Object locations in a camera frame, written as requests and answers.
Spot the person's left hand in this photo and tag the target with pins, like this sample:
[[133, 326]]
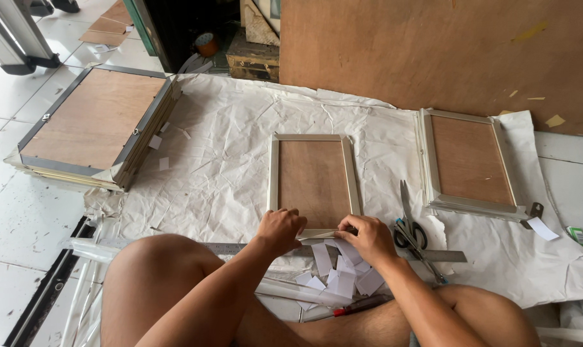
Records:
[[278, 230]]

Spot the person's right hand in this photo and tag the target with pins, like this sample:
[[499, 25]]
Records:
[[371, 241]]

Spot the white paper tape strip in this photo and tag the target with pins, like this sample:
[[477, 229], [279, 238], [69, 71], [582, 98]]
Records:
[[320, 234]]

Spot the silver picture frame wooden back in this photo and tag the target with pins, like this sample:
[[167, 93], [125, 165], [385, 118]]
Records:
[[314, 183]]

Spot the pile of white paper pieces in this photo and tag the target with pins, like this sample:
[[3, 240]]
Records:
[[342, 282]]

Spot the long steel ruler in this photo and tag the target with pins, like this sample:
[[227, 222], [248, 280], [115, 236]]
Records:
[[445, 256]]

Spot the large crumpled white paper sheet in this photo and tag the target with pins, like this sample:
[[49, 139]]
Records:
[[224, 144]]

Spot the stack of silver picture frames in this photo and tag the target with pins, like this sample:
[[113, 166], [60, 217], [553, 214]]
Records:
[[469, 159]]

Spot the small white paper scrap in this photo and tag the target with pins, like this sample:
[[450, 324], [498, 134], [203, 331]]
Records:
[[164, 127], [155, 142], [163, 164]]

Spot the person's left leg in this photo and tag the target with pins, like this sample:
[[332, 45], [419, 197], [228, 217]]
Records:
[[151, 284]]

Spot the person's leg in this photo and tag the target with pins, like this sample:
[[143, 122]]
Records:
[[151, 284], [489, 318]]

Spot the person's right leg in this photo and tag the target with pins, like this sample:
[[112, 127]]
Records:
[[489, 318]]

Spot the old wooden chest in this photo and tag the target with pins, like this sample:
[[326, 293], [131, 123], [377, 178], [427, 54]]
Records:
[[253, 62]]

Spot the white paper slip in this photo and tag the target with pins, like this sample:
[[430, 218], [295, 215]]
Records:
[[542, 229]]

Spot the orange tape roll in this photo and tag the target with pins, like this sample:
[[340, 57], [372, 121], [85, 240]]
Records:
[[207, 45]]

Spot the large plywood board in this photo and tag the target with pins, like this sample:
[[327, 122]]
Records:
[[440, 53]]

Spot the woven rattan panel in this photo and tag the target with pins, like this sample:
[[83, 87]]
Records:
[[260, 24]]

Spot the clear plastic wrap strips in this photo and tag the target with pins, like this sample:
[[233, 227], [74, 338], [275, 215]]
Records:
[[82, 299]]

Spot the small green box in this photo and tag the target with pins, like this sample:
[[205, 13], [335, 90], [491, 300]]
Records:
[[578, 237]]

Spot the stack of large grey frames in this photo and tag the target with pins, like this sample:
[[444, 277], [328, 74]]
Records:
[[96, 118]]

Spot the brown cardboard pieces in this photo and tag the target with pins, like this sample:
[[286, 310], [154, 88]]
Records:
[[108, 26]]

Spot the aluminium ladder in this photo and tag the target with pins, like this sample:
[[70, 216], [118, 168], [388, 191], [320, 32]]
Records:
[[16, 36]]

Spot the metal hanger bracket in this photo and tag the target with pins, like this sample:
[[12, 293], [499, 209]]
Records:
[[534, 212]]

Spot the black floor rail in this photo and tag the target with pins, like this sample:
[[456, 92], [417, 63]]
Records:
[[45, 294]]

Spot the green door frame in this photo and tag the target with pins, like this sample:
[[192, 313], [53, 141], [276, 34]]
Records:
[[142, 29]]

